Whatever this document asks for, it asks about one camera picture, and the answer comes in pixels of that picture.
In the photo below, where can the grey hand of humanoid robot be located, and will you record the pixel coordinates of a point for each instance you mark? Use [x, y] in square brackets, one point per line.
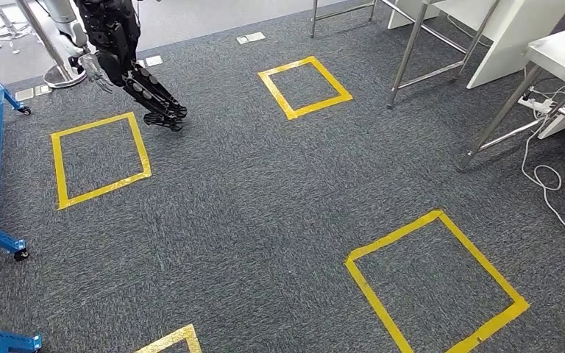
[95, 70]

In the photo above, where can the black and white humanoid robot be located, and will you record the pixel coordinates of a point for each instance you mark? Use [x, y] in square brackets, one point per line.
[112, 39]

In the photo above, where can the chrome stanchion with round base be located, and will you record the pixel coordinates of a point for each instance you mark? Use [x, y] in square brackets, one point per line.
[51, 53]

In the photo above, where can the silver floor outlet plate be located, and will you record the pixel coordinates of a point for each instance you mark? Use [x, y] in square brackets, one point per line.
[43, 89]
[154, 61]
[251, 38]
[24, 94]

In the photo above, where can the chrome stool base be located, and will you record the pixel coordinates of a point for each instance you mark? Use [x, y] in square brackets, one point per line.
[12, 31]

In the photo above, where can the yellow floor tape square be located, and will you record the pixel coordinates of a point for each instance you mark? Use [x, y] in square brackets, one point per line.
[175, 338]
[307, 108]
[482, 253]
[58, 170]

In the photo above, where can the white panel cabinet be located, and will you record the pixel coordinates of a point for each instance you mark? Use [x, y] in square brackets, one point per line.
[516, 29]

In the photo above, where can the white power strip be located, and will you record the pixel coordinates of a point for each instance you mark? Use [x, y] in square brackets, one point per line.
[536, 103]

